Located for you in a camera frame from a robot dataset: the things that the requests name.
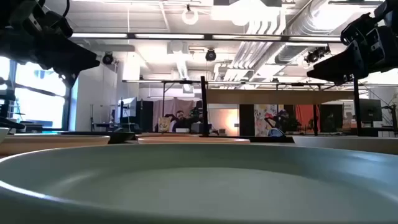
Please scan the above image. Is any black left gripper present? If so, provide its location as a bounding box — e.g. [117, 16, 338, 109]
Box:
[17, 0, 101, 89]

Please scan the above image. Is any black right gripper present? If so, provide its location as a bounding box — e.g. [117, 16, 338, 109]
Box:
[306, 24, 385, 86]

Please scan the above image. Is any white plate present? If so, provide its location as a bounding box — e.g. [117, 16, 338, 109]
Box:
[292, 135, 398, 156]

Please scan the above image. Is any black plate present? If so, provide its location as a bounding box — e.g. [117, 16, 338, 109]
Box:
[60, 131, 136, 144]

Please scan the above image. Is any light green plate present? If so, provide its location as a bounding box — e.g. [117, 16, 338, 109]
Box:
[0, 126, 10, 144]

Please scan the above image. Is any pink bowl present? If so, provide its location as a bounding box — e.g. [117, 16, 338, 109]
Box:
[134, 133, 201, 139]

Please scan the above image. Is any grey-blue plate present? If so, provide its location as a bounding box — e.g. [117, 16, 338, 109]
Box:
[0, 142, 398, 224]

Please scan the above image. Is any wooden shelf with black legs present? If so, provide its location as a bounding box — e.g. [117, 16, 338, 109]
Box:
[200, 75, 364, 138]

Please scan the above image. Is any black ceiling-mounted device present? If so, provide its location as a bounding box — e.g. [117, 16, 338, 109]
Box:
[304, 45, 331, 65]

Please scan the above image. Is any black background monitor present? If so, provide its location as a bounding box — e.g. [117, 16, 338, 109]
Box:
[359, 98, 383, 123]

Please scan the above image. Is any orange curtain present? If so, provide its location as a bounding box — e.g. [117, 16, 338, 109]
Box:
[295, 105, 321, 131]

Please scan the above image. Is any tilted background monitor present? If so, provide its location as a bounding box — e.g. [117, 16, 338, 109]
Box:
[117, 96, 137, 119]

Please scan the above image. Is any black equipment stand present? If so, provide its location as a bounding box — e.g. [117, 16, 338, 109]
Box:
[0, 77, 26, 131]

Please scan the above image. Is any black cabinet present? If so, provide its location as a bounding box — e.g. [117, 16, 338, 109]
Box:
[136, 100, 155, 133]

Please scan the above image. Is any blue and white helmet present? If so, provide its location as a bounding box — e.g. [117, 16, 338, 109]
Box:
[267, 128, 285, 138]

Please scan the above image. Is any grey curtain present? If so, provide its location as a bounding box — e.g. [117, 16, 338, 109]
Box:
[152, 98, 197, 131]

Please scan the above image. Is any yellow paper bag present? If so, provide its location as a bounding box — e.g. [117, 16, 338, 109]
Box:
[157, 116, 172, 133]

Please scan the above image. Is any person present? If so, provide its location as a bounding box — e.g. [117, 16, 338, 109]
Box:
[169, 110, 195, 133]

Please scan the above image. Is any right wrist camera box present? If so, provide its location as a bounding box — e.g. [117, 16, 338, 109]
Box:
[340, 14, 379, 45]

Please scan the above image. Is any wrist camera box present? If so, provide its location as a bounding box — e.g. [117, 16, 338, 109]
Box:
[37, 9, 75, 40]
[340, 14, 379, 45]

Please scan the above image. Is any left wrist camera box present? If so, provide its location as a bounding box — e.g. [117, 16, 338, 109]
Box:
[37, 9, 75, 40]

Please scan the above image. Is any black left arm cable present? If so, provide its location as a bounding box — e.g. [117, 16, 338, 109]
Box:
[61, 0, 72, 18]

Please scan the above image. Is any colourful wall poster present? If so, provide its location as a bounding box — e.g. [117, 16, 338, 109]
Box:
[254, 104, 279, 137]

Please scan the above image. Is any black background rig frame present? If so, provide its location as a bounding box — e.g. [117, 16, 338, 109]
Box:
[122, 79, 398, 134]

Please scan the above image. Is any white ring pendant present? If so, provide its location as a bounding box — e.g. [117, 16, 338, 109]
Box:
[182, 4, 199, 26]

